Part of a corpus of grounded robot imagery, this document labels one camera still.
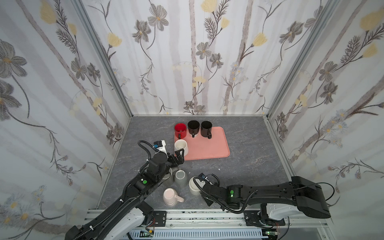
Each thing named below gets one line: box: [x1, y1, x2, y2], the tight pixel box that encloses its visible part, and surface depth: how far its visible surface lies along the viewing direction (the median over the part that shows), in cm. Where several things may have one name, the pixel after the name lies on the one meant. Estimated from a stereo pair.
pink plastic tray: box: [174, 126, 230, 161], surface depth 105 cm
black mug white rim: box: [200, 120, 213, 139], surface depth 105 cm
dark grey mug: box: [162, 168, 175, 187], surface depth 83 cm
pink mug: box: [163, 188, 185, 207], surface depth 75 cm
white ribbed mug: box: [174, 139, 189, 156], surface depth 98 cm
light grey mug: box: [174, 169, 189, 188], surface depth 81 cm
